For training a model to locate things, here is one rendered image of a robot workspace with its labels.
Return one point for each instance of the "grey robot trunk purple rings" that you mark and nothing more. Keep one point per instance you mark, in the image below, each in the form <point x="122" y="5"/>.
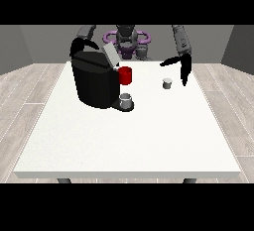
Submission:
<point x="126" y="43"/>

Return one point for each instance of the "small grey coffee pod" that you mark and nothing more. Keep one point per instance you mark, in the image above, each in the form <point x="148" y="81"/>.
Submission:
<point x="167" y="83"/>

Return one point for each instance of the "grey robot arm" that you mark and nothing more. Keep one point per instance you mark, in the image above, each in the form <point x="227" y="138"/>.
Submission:
<point x="86" y="31"/>
<point x="181" y="40"/>

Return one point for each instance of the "pale grey machine lid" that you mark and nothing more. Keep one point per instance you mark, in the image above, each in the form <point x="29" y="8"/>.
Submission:
<point x="111" y="53"/>

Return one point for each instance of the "red pod holder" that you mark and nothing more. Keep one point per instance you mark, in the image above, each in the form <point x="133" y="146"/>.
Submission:
<point x="125" y="75"/>

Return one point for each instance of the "black coffee machine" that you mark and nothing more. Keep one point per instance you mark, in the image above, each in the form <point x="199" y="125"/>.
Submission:
<point x="94" y="81"/>

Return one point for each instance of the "small grey cup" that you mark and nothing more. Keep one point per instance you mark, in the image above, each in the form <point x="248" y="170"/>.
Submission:
<point x="125" y="100"/>

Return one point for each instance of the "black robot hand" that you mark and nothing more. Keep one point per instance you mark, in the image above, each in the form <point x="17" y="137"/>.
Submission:
<point x="78" y="45"/>
<point x="185" y="66"/>

